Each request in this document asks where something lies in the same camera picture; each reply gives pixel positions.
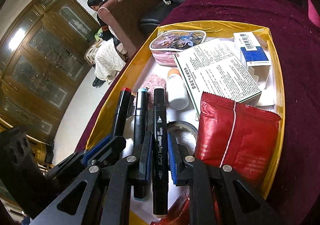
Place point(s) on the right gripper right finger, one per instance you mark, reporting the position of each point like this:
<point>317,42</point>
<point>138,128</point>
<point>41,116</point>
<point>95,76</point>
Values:
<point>177,154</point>

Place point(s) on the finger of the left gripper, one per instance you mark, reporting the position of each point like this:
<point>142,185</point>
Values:
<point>88,155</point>

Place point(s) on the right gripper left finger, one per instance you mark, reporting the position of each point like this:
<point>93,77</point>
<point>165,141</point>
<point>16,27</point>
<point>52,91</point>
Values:
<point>146,157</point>

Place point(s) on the black marker beige cap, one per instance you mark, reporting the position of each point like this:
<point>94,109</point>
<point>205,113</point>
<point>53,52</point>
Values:
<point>160,174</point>

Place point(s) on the black tape roll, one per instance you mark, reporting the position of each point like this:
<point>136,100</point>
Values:
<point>185,133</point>

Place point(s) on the black marker teal cap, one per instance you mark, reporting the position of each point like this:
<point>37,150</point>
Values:
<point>140,139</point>

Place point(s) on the red foil packet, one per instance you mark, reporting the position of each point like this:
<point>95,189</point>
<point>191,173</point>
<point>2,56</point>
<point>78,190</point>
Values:
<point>238,135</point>

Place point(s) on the white pill bottle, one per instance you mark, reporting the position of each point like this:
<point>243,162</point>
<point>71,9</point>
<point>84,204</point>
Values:
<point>176,92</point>

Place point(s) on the yellow gold tray box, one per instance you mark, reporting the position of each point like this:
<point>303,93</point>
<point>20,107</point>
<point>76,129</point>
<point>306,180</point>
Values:
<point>213,195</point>

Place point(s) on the pink knitted scrunchie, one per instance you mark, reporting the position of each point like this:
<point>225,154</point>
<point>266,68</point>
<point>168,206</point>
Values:
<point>152,82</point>

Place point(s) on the large white medicine box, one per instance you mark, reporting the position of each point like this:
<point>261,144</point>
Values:
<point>212,67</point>

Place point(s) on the wooden cabinet doors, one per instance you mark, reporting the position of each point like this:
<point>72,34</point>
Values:
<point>43,64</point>

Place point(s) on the maroon velvet table cloth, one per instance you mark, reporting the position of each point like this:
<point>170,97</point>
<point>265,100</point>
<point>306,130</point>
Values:
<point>295,190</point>

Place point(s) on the pink transparent pencil pouch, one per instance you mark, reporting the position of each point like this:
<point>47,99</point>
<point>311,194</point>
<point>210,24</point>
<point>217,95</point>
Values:
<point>167,44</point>

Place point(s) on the blue white medicine box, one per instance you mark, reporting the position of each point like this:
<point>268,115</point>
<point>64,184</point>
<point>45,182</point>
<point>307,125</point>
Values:
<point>253,57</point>

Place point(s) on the brown fabric armchair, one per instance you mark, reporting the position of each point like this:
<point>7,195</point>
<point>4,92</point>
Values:
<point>123,17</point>

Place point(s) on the seated person in black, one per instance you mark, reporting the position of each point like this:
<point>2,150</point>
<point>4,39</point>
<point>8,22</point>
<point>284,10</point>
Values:
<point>96,5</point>

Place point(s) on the pink knitted water bottle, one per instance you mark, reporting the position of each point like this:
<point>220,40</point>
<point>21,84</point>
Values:
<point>313,14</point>

